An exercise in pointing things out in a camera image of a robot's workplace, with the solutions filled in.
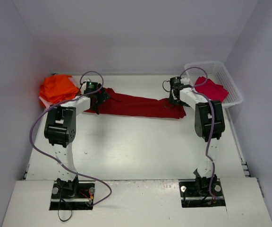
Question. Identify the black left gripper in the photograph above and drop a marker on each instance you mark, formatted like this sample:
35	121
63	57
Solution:
100	100

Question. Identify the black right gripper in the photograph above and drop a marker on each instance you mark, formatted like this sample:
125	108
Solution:
174	99

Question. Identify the dark red t shirt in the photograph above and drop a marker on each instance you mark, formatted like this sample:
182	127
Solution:
126	105

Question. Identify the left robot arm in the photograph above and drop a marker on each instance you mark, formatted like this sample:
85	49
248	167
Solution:
61	126

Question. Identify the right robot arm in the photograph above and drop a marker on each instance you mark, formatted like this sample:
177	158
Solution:
209	121

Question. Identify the red t shirt in basket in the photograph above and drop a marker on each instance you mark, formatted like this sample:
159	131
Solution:
211	90

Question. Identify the orange folded t shirt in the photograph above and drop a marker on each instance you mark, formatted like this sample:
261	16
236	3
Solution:
55	88

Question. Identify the white plastic basket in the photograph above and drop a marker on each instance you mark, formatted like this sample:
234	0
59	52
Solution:
218	73

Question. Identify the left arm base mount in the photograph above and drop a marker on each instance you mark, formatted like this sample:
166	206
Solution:
65	200

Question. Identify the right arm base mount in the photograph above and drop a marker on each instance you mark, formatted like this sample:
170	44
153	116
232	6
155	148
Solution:
201	192

